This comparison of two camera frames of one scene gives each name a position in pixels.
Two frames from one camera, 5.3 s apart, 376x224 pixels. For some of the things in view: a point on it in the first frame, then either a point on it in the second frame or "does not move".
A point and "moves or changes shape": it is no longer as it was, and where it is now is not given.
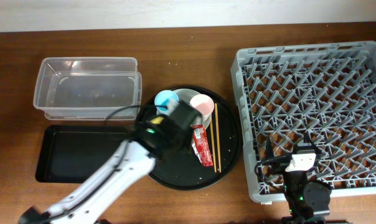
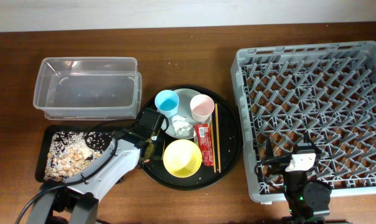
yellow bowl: [157, 120] moves or changes shape
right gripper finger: [269, 149] does not move
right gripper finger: [309, 139] does not move
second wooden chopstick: [213, 147] does not move
